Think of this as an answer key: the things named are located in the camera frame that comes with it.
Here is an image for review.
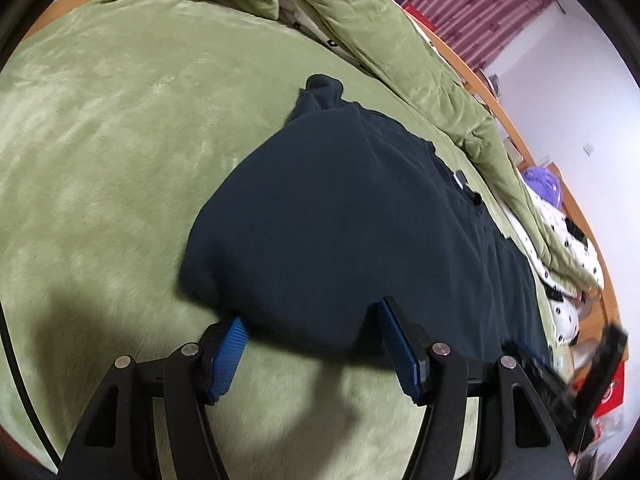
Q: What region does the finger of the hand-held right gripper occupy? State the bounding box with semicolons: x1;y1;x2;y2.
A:
570;322;630;453
502;342;583;441

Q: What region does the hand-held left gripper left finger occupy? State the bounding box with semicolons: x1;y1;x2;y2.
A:
57;315;251;480

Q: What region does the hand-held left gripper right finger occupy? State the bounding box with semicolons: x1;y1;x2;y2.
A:
375;296;576;480

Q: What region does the dark navy sweatshirt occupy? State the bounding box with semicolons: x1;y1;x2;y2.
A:
177;74;556;366

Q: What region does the red white plastic bag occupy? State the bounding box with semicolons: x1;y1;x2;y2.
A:
575;360;630;480

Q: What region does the purple plush toy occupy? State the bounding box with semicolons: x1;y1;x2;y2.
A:
520;166;565;208

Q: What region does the green plush bed blanket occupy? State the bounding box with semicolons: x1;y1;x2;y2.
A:
0;0;556;480

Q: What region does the green folded quilt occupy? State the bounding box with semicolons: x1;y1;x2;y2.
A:
177;0;606;301

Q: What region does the red box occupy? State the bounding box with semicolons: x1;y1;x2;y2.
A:
402;4;436;28

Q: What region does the red striped curtain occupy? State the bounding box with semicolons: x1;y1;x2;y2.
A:
345;0;568;71

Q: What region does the wooden bed frame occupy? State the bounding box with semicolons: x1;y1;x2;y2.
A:
107;0;623;361

